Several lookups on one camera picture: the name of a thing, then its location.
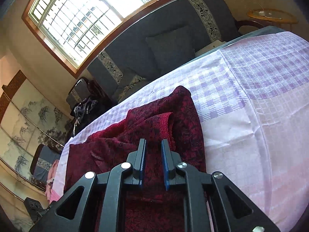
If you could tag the dark carved stool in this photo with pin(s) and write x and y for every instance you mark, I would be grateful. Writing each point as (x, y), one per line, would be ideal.
(33, 206)

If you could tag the round wooden side table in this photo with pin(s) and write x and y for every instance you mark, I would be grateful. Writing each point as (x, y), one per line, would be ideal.
(272, 17)

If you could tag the grey sofa with patterned bands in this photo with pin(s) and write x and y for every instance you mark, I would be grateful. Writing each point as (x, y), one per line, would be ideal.
(135, 36)

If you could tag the pink cloth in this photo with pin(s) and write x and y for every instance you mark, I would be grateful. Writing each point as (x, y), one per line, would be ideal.
(51, 181)

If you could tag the blue and white patterned cushion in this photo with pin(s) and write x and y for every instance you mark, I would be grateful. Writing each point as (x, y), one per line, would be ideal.
(131, 84)

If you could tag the pink and lilac checked blanket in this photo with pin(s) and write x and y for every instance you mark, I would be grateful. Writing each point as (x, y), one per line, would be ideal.
(241, 106)

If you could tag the painted folding screen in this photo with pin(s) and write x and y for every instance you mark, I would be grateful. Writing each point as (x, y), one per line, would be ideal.
(26, 120)

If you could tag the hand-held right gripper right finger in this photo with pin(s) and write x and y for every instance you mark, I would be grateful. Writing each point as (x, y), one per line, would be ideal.
(165, 164)

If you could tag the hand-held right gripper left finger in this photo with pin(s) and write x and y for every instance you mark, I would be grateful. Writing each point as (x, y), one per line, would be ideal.
(142, 164)

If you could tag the dark red patterned garment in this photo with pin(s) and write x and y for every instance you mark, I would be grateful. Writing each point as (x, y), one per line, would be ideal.
(149, 125)

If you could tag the wooden framed barred window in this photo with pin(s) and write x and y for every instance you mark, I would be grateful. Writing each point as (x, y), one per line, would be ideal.
(79, 19)

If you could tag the pile of dark clothes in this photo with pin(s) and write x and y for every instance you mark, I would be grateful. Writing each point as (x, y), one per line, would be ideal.
(84, 111)

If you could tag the plain grey cushion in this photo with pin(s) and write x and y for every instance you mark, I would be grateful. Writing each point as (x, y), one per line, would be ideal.
(171, 50)

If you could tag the dark wooden armchair grey cushion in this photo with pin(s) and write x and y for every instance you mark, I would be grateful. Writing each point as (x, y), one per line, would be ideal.
(43, 162)
(78, 90)

